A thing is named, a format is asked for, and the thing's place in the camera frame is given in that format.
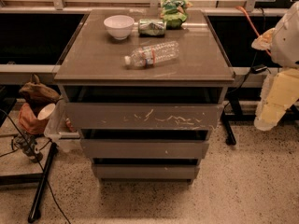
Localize orange cloth bag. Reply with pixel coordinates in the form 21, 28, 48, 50
18, 103, 48, 135

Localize green chip bag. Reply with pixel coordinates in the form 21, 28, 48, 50
160, 0, 192, 29

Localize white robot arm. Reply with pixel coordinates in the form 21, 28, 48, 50
251, 2, 299, 131

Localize black floor cable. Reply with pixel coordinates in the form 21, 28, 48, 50
0, 108, 72, 224

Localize grey bottom drawer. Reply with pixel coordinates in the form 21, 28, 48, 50
92, 164, 199, 180

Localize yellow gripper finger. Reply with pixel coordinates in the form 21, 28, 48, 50
251, 28, 275, 50
254, 68, 299, 131

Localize green soda can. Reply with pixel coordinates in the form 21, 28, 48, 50
138, 20, 166, 36

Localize black power adapter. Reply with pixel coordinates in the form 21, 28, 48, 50
250, 64, 267, 74

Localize small grey device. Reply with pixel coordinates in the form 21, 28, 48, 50
12, 133, 43, 163

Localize grey top drawer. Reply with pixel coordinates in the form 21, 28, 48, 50
65, 103, 223, 131

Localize clear plastic water bottle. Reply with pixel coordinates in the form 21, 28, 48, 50
124, 41, 179, 68

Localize white cup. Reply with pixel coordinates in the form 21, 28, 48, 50
37, 104, 56, 120

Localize white bowl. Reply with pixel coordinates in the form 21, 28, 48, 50
104, 15, 135, 40

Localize clear plastic bin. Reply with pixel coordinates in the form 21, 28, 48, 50
44, 100, 80, 152

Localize orange cable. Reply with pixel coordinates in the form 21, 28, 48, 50
235, 5, 273, 58

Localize grey drawer cabinet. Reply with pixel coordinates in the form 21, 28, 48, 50
55, 10, 235, 182

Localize grey drawer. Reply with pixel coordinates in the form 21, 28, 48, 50
65, 103, 223, 131
81, 139, 208, 159
92, 164, 199, 180

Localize black table leg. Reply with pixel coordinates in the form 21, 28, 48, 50
27, 143, 58, 224

